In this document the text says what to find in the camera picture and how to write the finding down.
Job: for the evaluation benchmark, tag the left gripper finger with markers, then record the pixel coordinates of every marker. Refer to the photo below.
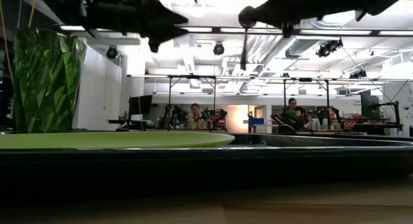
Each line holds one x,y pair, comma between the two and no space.
159,33
164,15

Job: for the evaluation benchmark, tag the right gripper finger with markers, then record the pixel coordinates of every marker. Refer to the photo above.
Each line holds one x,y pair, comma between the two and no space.
274,12

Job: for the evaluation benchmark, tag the green faceted translucent cup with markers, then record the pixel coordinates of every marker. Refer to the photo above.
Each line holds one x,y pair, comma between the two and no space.
48,82

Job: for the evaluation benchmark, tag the light green round plate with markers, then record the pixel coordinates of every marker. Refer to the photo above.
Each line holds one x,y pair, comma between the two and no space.
113,140

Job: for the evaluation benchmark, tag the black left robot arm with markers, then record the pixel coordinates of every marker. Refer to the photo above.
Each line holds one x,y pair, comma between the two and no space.
4,101

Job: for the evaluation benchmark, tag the background black robot arm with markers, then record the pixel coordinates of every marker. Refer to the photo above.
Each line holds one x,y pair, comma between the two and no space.
213,116
174,116

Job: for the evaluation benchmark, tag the dark green serving tray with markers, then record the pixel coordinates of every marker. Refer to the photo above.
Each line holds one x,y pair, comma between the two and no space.
290,162

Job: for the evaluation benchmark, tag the black ceiling spotlight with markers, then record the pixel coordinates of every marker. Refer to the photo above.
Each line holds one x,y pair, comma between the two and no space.
329,48
218,49
358,74
112,52

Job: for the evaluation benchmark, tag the black overhead light bar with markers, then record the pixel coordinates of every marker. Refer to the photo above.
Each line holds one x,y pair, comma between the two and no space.
216,30

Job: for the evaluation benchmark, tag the black computer monitor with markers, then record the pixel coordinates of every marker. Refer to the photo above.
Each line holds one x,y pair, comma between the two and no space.
140,104

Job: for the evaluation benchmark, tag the person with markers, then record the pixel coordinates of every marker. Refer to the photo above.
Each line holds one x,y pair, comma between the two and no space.
292,112
195,118

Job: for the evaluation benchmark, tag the tall black monitor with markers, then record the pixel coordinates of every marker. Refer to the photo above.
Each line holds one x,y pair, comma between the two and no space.
369,104

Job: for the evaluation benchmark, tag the blue box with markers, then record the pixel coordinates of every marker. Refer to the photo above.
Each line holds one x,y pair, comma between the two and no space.
256,121

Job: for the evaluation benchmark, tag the black office chair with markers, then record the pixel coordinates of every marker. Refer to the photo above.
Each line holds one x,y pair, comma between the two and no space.
286,129

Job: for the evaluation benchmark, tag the cluttered background workbench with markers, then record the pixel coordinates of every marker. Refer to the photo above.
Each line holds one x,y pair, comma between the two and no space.
355,124

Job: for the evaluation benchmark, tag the white board panel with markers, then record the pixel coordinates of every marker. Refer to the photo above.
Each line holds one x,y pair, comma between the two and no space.
401,104

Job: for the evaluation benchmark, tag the silver ventilation duct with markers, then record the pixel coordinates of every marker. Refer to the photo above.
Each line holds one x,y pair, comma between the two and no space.
306,46

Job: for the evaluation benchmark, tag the black workstation frame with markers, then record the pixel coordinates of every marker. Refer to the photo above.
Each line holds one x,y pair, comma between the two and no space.
170,101
285,101

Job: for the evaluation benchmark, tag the black camera stand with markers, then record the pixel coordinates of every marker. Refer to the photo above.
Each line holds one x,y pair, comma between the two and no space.
396,116

